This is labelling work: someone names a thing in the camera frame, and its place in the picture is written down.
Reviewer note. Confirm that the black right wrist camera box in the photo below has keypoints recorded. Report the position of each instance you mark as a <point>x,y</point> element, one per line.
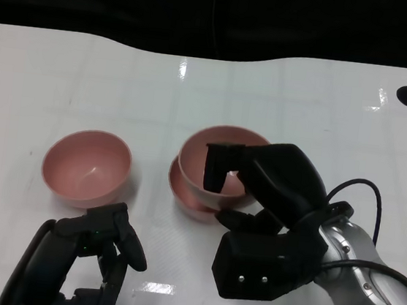
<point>250,261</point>

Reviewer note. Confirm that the pink plastic bowl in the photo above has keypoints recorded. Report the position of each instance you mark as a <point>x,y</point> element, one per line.
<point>196,151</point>
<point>84,168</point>
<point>196,212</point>

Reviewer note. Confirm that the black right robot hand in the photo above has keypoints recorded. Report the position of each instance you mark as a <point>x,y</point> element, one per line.
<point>285,180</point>

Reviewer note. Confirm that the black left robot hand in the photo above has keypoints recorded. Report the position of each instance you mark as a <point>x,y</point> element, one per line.
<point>51,260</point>

